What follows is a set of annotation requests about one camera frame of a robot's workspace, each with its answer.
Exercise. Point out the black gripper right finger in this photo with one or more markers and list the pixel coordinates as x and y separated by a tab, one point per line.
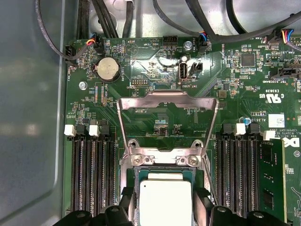
203	194

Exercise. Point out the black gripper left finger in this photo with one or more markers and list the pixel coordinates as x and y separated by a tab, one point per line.
124	200

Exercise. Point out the metal locking lever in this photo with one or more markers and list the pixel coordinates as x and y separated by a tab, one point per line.
211	180

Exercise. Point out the silver CPU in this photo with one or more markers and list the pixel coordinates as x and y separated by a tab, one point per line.
164	202

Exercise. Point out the metal socket cover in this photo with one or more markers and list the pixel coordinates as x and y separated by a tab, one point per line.
178	100

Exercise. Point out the black RAM slot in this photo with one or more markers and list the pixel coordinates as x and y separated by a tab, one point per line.
75	176
112	176
249	176
101	176
235	176
89	176
222	176

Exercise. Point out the CPU socket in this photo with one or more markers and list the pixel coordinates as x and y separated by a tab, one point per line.
162	167

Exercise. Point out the green RAM stick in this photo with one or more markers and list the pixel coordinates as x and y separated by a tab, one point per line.
270	169

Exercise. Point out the white label sticker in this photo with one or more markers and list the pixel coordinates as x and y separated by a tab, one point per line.
276	120

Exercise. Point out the green motherboard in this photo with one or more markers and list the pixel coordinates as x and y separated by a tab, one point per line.
235	77

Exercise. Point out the silver screw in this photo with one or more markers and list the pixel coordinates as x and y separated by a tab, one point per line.
188	45
82	85

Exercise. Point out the silver USB port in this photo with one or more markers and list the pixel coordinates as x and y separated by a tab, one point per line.
183	71

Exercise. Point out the small black connector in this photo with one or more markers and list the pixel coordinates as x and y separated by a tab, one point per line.
197	67

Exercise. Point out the silver coin battery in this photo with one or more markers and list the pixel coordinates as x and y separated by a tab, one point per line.
107	69

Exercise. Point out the black PC case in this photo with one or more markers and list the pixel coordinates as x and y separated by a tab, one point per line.
28	106

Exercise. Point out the black square chip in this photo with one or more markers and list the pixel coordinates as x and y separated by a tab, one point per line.
248	60

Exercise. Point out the black pin header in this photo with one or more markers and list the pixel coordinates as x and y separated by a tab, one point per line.
170	41

